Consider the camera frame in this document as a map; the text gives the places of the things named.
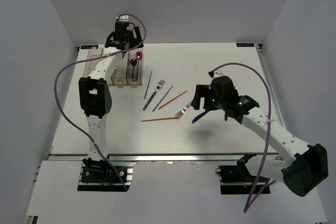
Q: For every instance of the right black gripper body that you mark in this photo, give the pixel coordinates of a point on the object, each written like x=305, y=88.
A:
x=211, y=102

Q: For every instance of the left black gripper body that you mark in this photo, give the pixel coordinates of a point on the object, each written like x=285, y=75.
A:
x=134, y=43

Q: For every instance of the dark blue plastic knife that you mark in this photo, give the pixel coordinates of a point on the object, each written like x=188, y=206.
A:
x=199, y=117

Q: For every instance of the iridescent red spoon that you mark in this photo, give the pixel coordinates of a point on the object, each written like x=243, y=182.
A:
x=138, y=57

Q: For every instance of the black spoon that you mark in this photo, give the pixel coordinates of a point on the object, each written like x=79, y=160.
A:
x=133, y=63

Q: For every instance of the pink handled fork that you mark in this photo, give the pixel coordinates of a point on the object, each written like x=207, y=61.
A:
x=180, y=113

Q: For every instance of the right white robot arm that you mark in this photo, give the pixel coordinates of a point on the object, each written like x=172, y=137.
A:
x=302, y=166

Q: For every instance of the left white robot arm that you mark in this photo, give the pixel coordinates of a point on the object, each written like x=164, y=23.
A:
x=94, y=93

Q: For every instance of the clear container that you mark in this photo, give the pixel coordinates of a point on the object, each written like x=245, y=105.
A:
x=119, y=76
x=129, y=71
x=105, y=67
x=93, y=53

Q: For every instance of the orange chopstick upper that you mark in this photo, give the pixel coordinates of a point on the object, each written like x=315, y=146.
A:
x=173, y=99

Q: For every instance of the orange chopstick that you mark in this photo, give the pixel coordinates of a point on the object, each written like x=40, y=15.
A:
x=161, y=119
x=173, y=99

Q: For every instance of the orange chopstick lower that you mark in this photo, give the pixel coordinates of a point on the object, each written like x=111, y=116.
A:
x=161, y=119

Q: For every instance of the teal chopstick right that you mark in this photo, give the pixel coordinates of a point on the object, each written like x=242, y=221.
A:
x=161, y=100

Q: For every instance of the teal chopstick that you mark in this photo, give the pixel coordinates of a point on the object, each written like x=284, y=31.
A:
x=148, y=84
x=161, y=100

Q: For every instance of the teal chopstick left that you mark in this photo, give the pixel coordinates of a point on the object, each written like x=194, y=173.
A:
x=148, y=84

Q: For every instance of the silver fork dark handle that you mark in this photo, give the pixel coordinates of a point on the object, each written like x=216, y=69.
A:
x=158, y=87

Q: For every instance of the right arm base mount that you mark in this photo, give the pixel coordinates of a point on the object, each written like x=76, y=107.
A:
x=231, y=179

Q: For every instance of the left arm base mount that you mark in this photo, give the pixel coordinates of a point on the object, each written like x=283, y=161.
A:
x=99, y=176

